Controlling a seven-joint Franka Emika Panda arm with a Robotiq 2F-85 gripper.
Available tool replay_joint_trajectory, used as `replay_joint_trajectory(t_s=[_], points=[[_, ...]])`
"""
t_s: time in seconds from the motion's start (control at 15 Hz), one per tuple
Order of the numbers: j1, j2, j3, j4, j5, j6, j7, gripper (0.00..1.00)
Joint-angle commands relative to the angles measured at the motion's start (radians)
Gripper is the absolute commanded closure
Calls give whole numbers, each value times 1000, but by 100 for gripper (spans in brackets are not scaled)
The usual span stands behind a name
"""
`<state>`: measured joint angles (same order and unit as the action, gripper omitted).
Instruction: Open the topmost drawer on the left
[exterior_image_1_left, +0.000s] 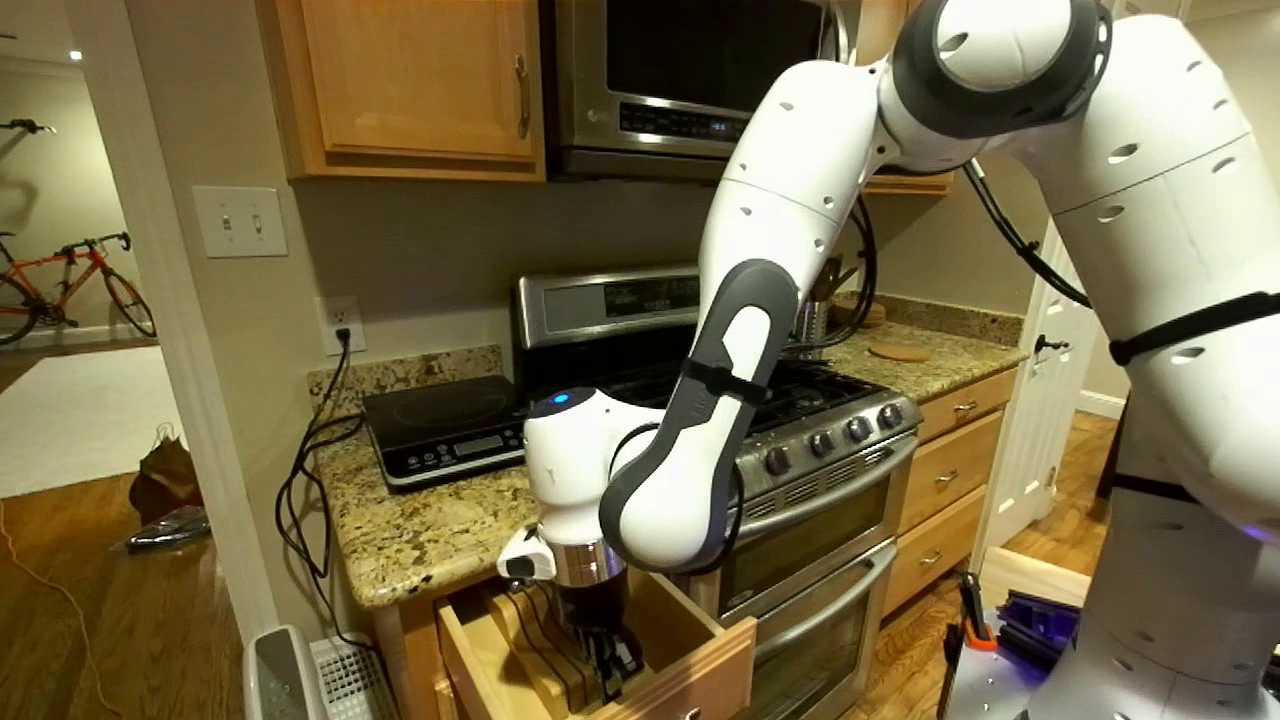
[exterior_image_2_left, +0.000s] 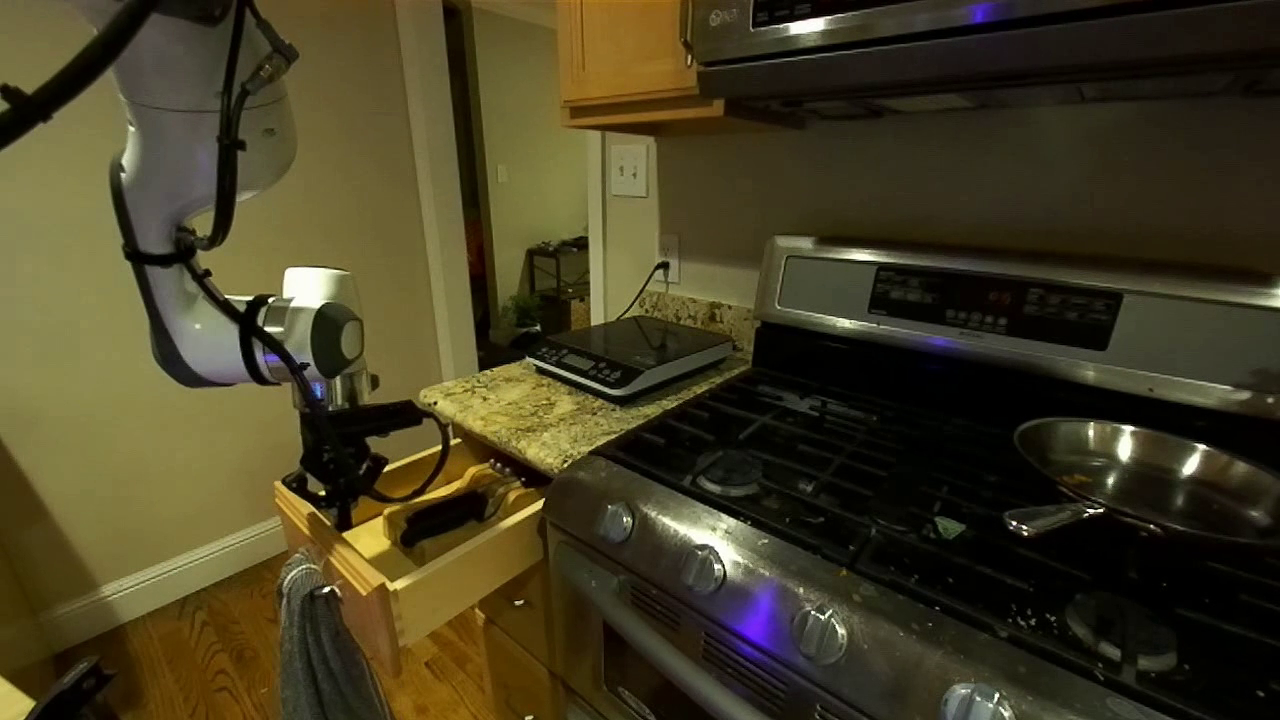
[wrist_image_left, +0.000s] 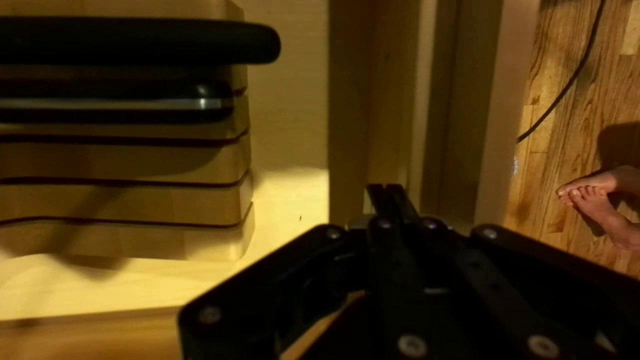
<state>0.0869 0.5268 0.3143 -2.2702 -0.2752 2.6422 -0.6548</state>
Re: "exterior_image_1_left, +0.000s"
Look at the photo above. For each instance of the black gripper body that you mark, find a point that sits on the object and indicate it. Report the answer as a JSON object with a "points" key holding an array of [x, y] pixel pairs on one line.
{"points": [[603, 635]]}

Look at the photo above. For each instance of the light wooden drawer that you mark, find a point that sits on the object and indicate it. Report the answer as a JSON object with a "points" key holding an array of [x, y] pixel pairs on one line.
{"points": [[694, 652]]}

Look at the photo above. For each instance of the robot base with purple light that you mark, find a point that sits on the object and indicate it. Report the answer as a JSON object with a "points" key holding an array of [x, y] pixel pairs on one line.
{"points": [[1014, 652]]}

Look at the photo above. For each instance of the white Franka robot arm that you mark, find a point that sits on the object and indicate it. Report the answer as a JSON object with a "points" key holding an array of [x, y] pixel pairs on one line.
{"points": [[800, 147]]}

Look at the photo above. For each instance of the wooden cabinet drawer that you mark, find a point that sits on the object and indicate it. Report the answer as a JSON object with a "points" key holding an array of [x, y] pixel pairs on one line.
{"points": [[949, 468], [967, 403], [935, 551]]}

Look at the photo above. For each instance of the wooden knife block insert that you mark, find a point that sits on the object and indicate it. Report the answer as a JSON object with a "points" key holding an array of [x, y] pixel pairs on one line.
{"points": [[541, 652]]}

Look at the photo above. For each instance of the wooden base cabinet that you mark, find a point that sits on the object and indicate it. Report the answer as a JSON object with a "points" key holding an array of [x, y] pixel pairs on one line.
{"points": [[400, 661]]}

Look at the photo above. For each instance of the stainless steel gas range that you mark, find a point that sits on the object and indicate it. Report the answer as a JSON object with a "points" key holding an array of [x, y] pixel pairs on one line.
{"points": [[814, 533]]}

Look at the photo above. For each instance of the round steel stove knob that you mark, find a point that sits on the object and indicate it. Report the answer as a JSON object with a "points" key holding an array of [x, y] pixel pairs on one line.
{"points": [[889, 419], [823, 446], [856, 431], [776, 460]]}

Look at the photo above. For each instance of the black portable induction cooktop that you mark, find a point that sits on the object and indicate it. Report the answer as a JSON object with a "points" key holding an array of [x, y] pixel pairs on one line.
{"points": [[444, 426]]}

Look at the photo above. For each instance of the round wooden board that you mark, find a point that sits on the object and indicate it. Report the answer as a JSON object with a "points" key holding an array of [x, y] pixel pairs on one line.
{"points": [[903, 352]]}

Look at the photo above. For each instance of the dark shoe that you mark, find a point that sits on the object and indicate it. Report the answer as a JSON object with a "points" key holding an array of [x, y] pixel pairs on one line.
{"points": [[165, 531]]}

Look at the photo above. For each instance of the brown paper bag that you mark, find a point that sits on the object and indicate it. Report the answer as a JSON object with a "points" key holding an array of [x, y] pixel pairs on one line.
{"points": [[165, 479]]}

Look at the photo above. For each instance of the white panel door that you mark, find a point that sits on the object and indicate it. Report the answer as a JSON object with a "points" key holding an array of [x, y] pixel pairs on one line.
{"points": [[1046, 414]]}

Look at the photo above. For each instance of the stainless over-range microwave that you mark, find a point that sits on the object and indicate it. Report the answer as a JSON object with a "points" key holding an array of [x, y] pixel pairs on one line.
{"points": [[665, 83]]}

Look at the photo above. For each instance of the red road bicycle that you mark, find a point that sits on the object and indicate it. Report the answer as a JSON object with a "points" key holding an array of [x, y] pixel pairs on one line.
{"points": [[73, 285]]}

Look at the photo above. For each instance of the white wall outlet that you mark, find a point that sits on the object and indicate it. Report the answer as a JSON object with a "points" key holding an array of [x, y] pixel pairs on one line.
{"points": [[346, 336]]}

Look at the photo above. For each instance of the white light switch plate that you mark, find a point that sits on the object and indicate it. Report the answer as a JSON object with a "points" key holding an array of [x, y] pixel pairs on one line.
{"points": [[241, 221]]}

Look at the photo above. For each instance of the wooden wall cabinet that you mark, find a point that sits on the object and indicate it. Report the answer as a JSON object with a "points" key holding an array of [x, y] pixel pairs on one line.
{"points": [[412, 83]]}

